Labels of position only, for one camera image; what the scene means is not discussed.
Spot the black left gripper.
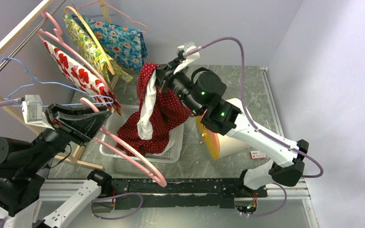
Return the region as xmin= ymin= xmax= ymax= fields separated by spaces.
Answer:
xmin=24 ymin=100 xmax=112 ymax=171

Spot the white red flower skirt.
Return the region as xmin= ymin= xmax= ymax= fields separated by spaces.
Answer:
xmin=43 ymin=41 xmax=123 ymax=115

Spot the pink plastic hanger front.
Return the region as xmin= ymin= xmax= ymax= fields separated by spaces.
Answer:
xmin=79 ymin=96 xmax=168 ymax=188

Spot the pink plastic hanger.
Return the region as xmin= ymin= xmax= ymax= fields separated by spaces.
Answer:
xmin=37 ymin=28 xmax=111 ymax=92
xmin=79 ymin=96 xmax=168 ymax=188
xmin=41 ymin=11 xmax=64 ymax=43

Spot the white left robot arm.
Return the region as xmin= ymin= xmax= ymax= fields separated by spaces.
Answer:
xmin=0 ymin=104 xmax=113 ymax=228

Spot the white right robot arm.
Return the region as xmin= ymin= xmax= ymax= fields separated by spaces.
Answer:
xmin=155 ymin=56 xmax=308 ymax=197

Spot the blue floral skirt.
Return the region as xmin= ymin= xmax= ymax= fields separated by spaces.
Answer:
xmin=84 ymin=17 xmax=148 ymax=72

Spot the yellow wooden hanger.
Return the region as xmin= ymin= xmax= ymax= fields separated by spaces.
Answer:
xmin=65 ymin=6 xmax=115 ymax=75

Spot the yellow lemon print skirt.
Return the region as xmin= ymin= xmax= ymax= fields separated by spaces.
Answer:
xmin=64 ymin=13 xmax=133 ymax=84

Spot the pink plastic hanger back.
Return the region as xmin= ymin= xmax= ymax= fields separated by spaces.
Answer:
xmin=41 ymin=11 xmax=64 ymax=43

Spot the wooden clothes rack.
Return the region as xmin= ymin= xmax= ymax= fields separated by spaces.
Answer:
xmin=0 ymin=0 xmax=122 ymax=171

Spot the white plastic basket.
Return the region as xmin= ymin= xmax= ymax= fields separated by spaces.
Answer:
xmin=99 ymin=104 xmax=184 ymax=163

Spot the white cylindrical bin orange lid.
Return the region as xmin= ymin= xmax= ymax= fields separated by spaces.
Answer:
xmin=195 ymin=115 xmax=252 ymax=160

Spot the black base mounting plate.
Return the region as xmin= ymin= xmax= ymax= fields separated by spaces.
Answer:
xmin=85 ymin=170 xmax=269 ymax=211

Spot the small red white card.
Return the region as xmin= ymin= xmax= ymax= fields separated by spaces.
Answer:
xmin=250 ymin=151 xmax=267 ymax=159

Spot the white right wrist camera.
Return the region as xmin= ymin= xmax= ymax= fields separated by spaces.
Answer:
xmin=173 ymin=42 xmax=202 ymax=75

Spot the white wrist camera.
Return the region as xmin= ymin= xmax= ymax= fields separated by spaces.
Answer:
xmin=173 ymin=42 xmax=202 ymax=75
xmin=21 ymin=95 xmax=54 ymax=130

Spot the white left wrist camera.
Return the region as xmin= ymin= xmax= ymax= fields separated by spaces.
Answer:
xmin=21 ymin=95 xmax=54 ymax=130

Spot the pink wire hanger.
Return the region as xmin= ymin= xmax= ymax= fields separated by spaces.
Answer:
xmin=72 ymin=0 xmax=149 ymax=34

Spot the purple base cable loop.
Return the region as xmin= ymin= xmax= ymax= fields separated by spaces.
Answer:
xmin=90 ymin=192 xmax=144 ymax=220

